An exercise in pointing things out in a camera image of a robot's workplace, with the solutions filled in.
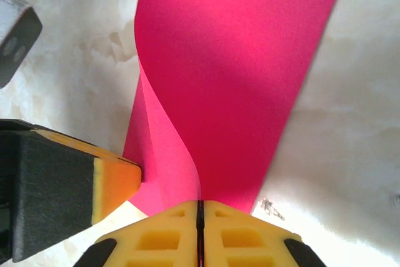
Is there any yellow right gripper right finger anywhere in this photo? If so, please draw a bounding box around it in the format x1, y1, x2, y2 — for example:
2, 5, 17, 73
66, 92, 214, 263
201, 199, 328, 267

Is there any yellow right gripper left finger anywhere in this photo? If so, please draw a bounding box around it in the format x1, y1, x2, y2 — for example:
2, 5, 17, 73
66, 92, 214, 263
73, 199, 201, 267

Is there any pink cloth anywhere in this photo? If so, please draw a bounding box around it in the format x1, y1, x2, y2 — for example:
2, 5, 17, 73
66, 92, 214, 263
122, 0, 349, 218

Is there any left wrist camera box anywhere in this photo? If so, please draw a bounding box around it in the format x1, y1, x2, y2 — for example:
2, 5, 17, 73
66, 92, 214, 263
0, 0, 43, 89

